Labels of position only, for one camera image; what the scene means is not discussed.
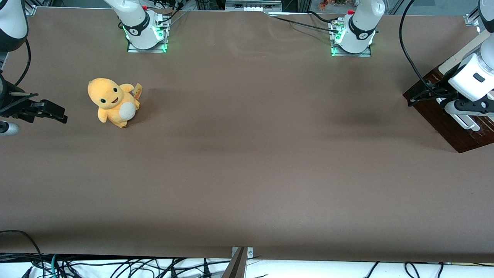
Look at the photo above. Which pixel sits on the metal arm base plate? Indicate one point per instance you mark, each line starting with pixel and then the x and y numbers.
pixel 133 48
pixel 366 53

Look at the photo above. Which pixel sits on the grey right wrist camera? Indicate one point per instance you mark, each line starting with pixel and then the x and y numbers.
pixel 7 128

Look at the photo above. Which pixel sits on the dark wooden drawer cabinet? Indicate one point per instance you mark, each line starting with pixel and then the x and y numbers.
pixel 457 60

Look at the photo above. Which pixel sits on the yellow plush toy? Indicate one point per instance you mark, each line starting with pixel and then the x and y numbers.
pixel 110 102

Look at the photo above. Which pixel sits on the silver metal corner bracket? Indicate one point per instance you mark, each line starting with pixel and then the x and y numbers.
pixel 250 253

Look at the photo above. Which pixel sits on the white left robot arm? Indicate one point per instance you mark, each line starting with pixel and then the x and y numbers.
pixel 361 27

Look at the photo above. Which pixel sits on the aluminium frame rail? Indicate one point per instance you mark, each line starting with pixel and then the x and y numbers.
pixel 252 5

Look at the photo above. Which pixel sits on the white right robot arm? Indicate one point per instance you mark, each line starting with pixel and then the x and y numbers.
pixel 141 27

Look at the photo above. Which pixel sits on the yellow paper toy tag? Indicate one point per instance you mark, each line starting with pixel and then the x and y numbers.
pixel 137 90

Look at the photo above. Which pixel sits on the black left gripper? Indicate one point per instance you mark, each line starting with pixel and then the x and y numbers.
pixel 440 92

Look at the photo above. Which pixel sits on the silver table corner bracket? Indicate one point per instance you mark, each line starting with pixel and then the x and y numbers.
pixel 472 20
pixel 31 10

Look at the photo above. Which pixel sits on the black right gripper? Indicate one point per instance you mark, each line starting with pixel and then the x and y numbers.
pixel 8 103

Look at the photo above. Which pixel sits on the dark aluminium profile post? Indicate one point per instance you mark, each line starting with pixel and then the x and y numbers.
pixel 235 266

